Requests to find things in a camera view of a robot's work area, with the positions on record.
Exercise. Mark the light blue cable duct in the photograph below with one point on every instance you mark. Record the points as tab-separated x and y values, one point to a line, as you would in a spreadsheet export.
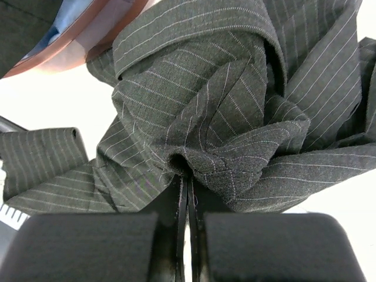
12	218

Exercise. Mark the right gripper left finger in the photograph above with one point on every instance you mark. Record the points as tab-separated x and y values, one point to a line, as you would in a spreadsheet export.
143	246

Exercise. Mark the black shirt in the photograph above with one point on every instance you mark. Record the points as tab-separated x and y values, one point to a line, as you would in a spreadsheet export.
23	24

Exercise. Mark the light blue shirt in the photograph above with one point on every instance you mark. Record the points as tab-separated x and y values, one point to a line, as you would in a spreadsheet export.
72	18

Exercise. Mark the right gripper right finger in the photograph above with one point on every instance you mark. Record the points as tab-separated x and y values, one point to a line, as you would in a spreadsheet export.
230	246

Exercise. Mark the pink translucent plastic basin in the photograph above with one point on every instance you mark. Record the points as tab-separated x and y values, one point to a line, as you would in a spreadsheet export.
92	41

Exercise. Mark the dark striped shirt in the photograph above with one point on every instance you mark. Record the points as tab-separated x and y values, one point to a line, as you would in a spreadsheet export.
262	102

